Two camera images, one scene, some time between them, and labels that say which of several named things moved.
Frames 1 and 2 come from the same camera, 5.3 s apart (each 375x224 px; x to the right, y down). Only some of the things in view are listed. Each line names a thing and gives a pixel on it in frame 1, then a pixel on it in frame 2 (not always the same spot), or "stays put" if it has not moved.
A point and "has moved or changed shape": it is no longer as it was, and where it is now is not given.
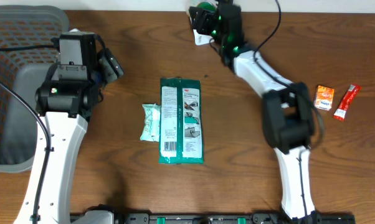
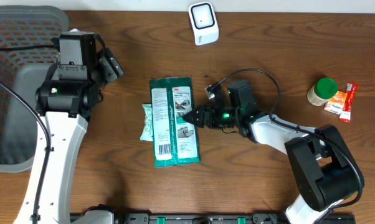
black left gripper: [109, 65] stays put
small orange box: [324, 98] to [335, 102]
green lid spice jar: [207, 6] to [325, 88]
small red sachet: [349, 99] has moved or changed shape
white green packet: [181, 135] has moved or changed shape
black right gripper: [203, 21] to [204, 110]
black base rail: [321, 218] stays put
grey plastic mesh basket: [20, 51] stays put
